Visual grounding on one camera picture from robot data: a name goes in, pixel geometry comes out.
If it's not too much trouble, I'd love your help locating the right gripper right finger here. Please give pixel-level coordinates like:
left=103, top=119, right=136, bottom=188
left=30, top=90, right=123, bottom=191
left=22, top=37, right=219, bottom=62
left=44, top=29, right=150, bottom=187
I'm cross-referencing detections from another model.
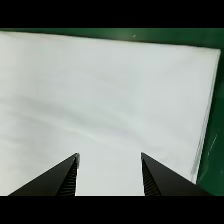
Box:
left=140, top=152, right=210, bottom=197

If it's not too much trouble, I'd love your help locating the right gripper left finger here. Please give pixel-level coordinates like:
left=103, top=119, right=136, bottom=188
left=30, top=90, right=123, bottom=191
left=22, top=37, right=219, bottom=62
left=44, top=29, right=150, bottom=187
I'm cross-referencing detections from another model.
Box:
left=9, top=152, right=81, bottom=197

